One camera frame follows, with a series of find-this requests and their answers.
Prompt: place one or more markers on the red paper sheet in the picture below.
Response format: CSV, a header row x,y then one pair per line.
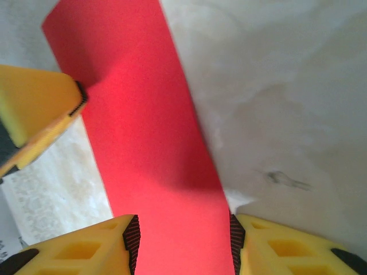
x,y
143,129

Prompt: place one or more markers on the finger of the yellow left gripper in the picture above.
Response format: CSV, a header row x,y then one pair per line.
x,y
40,91

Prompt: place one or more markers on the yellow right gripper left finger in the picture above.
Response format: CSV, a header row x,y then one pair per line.
x,y
86,252

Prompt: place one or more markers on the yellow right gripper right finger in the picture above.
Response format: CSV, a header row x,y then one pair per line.
x,y
286,252

